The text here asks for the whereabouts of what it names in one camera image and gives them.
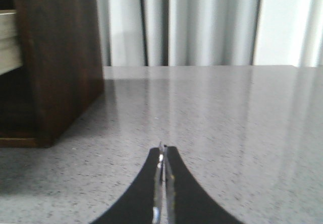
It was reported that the white pleated curtain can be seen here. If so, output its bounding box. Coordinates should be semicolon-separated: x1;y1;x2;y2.
98;0;322;67

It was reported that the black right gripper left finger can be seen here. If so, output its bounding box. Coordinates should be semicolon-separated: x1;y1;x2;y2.
93;144;164;223

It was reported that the dark wooden drawer cabinet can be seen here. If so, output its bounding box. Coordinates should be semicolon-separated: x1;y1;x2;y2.
1;0;104;147

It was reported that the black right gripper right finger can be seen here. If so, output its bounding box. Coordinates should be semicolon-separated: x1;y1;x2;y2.
164;146;242;223

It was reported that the dark wooden drawer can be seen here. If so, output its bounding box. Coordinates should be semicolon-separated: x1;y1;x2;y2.
1;0;23;75

